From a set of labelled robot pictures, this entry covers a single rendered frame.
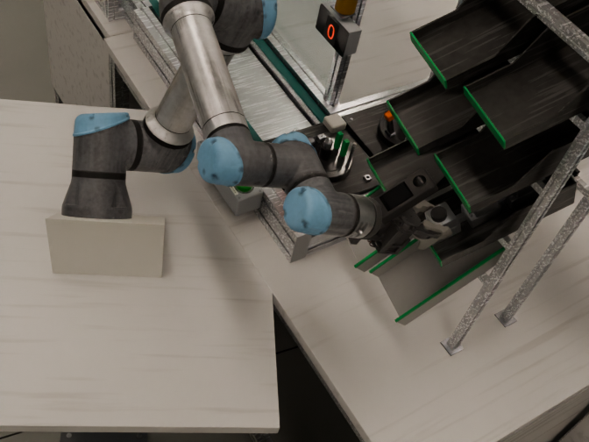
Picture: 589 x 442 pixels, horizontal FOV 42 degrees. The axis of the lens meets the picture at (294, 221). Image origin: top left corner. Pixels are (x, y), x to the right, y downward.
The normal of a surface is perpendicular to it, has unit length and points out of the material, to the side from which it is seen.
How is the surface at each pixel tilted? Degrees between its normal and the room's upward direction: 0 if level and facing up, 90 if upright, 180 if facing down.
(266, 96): 0
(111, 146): 49
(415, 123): 25
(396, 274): 45
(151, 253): 90
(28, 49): 0
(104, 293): 0
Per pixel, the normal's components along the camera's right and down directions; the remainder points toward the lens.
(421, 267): -0.53, -0.31
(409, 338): 0.16, -0.62
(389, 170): -0.24, -0.49
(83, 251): 0.06, 0.78
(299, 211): -0.75, -0.08
